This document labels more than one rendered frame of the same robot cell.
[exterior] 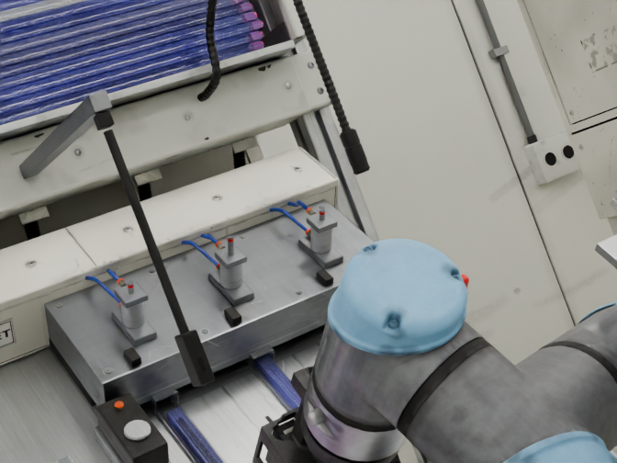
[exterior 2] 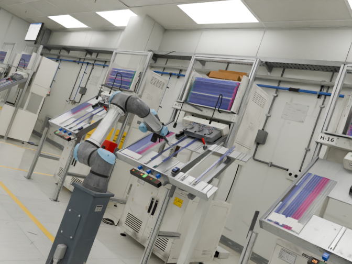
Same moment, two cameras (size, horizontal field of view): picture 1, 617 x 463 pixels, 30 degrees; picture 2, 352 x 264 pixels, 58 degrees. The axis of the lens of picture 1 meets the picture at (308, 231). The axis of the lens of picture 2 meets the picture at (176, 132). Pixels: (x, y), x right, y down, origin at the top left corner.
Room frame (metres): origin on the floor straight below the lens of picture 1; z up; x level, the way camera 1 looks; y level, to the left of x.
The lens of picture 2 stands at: (0.09, -2.44, 0.94)
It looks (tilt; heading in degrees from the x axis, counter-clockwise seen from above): 3 degrees up; 71
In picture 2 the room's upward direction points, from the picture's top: 20 degrees clockwise
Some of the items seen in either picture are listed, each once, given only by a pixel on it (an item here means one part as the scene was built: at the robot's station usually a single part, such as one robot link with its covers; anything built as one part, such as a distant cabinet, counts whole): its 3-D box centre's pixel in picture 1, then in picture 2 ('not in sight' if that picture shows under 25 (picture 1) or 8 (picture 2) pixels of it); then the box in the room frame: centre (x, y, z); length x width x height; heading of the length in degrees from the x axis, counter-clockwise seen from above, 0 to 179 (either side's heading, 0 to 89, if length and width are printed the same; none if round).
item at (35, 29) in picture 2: not in sight; (35, 33); (-0.96, 4.44, 2.10); 0.58 x 0.14 x 0.41; 117
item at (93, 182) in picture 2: not in sight; (97, 180); (0.39, -0.54, 0.60); 0.15 x 0.15 x 0.10
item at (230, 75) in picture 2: not in sight; (232, 76); (1.45, 0.45, 1.82); 0.68 x 0.30 x 0.20; 117
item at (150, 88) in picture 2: not in sight; (114, 124); (0.68, 1.63, 0.95); 1.35 x 0.82 x 1.90; 27
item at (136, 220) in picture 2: not in sight; (173, 218); (1.32, 0.33, 0.31); 0.70 x 0.65 x 0.62; 117
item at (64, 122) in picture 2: not in sight; (93, 142); (0.51, 1.52, 0.66); 1.01 x 0.73 x 1.31; 27
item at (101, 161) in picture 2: not in sight; (102, 161); (0.38, -0.54, 0.72); 0.13 x 0.12 x 0.14; 136
